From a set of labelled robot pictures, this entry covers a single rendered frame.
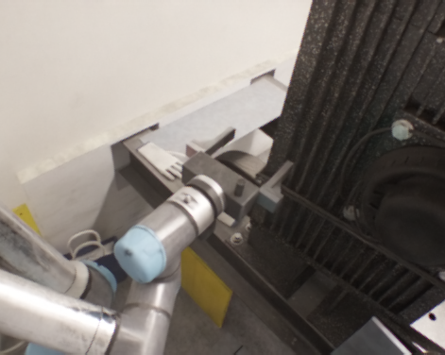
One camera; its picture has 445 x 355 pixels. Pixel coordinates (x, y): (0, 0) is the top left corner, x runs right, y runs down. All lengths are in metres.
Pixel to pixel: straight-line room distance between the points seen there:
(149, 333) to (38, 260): 0.26
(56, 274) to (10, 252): 0.10
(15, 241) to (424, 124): 0.70
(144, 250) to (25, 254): 0.26
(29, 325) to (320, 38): 0.61
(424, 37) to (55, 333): 0.67
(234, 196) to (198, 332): 1.29
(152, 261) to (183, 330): 1.31
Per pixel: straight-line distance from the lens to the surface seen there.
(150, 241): 0.51
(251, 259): 1.22
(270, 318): 1.42
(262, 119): 1.72
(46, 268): 0.74
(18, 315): 0.54
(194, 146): 0.66
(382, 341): 0.82
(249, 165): 1.54
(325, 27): 0.65
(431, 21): 0.62
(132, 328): 0.56
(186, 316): 1.83
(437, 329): 1.07
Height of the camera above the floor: 1.72
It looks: 48 degrees down
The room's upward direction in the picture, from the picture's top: 9 degrees clockwise
